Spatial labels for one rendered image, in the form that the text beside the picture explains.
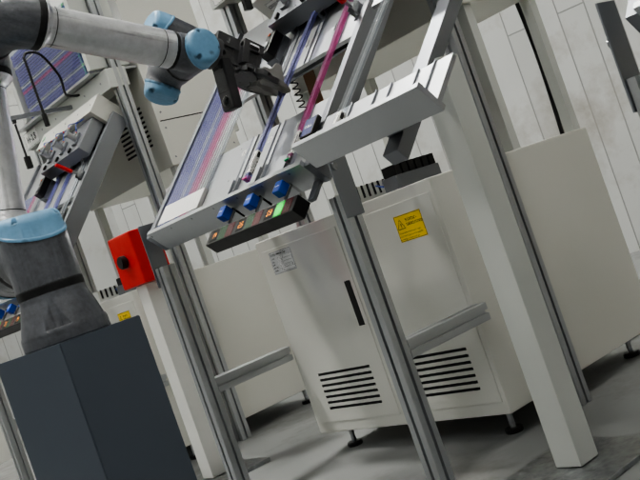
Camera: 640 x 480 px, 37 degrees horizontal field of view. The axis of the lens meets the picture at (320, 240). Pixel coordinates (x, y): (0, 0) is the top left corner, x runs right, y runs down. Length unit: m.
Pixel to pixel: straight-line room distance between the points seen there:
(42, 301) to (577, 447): 1.00
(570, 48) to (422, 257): 2.90
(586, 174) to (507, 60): 2.56
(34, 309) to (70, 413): 0.19
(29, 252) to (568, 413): 1.01
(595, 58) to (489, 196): 3.19
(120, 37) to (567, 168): 1.23
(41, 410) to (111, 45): 0.68
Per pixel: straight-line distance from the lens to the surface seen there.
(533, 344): 1.84
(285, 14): 2.47
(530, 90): 5.08
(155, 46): 1.90
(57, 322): 1.65
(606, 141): 4.97
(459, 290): 2.19
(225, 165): 2.36
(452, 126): 1.83
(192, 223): 2.34
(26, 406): 1.70
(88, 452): 1.62
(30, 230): 1.66
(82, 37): 1.85
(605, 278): 2.58
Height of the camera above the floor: 0.56
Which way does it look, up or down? level
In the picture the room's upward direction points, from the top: 19 degrees counter-clockwise
